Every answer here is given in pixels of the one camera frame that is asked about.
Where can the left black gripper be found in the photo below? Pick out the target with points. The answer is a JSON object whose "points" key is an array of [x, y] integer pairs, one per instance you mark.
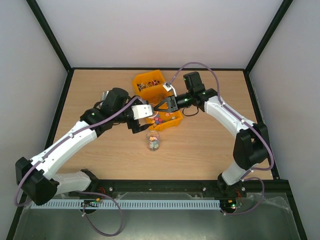
{"points": [[135, 129]]}

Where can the yellow bin with lollipops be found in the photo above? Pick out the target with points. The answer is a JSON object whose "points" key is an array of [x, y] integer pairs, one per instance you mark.
{"points": [[144, 81]]}

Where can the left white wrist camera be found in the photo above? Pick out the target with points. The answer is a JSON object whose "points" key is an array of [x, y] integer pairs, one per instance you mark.
{"points": [[139, 111]]}

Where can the clear glass jar lid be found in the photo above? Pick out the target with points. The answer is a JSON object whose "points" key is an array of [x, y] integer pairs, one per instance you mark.
{"points": [[152, 113]]}

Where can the metal scoop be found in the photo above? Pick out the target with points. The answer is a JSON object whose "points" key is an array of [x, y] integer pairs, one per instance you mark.
{"points": [[100, 103]]}

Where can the yellow bin with star candies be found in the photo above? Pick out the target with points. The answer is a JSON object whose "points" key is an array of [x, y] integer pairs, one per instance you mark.
{"points": [[164, 120]]}

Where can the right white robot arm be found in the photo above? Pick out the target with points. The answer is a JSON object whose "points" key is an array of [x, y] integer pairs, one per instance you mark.
{"points": [[252, 144]]}

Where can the black mounting rail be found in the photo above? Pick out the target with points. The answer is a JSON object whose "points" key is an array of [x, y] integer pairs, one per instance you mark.
{"points": [[162, 186]]}

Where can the clear glass jar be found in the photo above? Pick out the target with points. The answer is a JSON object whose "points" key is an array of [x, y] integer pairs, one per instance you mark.
{"points": [[153, 140]]}

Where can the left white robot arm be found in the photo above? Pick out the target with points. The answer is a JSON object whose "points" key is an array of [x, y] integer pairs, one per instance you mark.
{"points": [[91, 125]]}

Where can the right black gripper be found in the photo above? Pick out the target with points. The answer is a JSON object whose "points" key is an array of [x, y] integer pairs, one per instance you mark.
{"points": [[173, 104]]}

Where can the grey slotted cable duct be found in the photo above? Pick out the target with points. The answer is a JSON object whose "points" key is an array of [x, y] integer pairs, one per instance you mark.
{"points": [[77, 204]]}

